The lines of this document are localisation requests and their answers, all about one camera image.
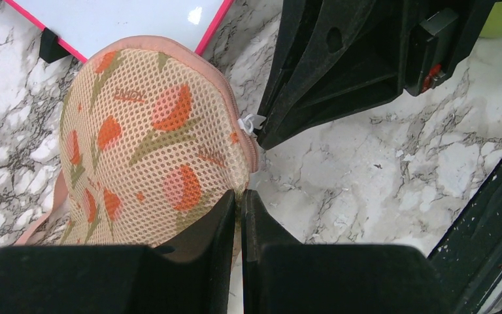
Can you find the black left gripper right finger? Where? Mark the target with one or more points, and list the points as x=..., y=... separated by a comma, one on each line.
x=283, y=275

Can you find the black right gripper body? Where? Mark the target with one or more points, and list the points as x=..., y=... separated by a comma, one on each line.
x=444, y=34

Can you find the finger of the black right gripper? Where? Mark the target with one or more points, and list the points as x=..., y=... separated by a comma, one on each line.
x=332, y=59

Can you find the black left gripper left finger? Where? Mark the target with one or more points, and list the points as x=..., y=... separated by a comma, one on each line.
x=187, y=274

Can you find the white zipper pull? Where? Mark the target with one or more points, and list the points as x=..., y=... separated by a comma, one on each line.
x=251, y=122

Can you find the floral mesh laundry bag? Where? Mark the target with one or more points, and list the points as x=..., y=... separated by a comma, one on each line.
x=150, y=139

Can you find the pink framed whiteboard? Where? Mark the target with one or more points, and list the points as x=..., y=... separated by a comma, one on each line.
x=85, y=27

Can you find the black mounting rail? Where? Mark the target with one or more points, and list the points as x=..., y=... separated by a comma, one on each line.
x=468, y=257

